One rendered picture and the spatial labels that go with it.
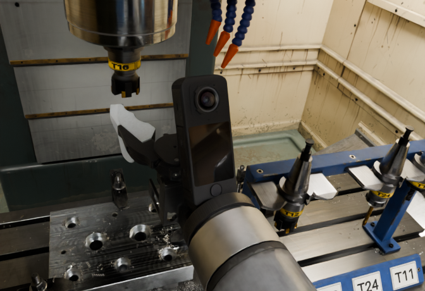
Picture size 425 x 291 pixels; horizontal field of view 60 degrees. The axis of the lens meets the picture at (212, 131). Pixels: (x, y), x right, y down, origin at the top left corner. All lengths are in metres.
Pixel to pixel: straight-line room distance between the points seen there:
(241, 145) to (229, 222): 1.57
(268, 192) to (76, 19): 0.43
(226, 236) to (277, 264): 0.04
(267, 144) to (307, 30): 0.59
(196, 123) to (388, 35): 1.27
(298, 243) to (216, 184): 0.73
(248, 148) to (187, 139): 1.55
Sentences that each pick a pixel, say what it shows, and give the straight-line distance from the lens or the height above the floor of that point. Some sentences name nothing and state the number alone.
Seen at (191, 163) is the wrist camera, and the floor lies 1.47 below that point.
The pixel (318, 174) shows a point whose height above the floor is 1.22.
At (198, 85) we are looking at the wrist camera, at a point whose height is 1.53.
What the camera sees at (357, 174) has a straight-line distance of 0.80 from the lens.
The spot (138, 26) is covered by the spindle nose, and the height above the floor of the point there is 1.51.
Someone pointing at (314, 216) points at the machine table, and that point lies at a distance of 1.14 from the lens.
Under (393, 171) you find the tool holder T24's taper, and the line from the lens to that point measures 0.81.
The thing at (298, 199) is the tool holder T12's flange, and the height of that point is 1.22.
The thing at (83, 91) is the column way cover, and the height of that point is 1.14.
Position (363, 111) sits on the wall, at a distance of 1.64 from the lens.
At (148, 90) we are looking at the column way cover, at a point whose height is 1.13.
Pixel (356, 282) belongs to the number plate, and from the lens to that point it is 0.97.
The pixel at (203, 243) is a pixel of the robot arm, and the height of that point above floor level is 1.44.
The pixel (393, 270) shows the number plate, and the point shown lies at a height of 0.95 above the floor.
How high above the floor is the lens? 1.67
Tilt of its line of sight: 34 degrees down
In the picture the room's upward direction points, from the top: 7 degrees clockwise
